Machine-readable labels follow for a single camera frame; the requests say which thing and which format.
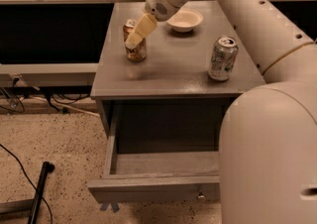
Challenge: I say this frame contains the orange soda can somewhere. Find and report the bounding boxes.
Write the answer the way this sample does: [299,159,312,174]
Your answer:
[123,19,147,62]

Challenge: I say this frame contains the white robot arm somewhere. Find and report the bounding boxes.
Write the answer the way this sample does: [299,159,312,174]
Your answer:
[126,0,317,224]

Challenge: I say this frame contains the green white soda can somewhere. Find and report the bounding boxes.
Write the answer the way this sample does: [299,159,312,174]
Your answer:
[208,36,239,81]

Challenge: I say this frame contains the open grey top drawer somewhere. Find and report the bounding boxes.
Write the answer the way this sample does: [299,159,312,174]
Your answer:
[88,100,222,203]

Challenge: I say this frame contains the white bowl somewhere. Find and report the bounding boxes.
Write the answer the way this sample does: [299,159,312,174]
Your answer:
[166,9,203,33]

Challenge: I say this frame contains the grey cabinet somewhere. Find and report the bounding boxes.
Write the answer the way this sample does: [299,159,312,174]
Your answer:
[91,1,264,131]

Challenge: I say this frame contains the black metal stand leg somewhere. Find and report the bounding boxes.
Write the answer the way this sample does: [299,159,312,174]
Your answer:
[0,162,54,224]

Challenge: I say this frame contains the cable bundle under rail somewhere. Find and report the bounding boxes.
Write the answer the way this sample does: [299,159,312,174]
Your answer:
[0,75,100,118]

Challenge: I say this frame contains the black floor cable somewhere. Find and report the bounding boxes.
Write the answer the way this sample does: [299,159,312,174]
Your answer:
[0,143,53,224]

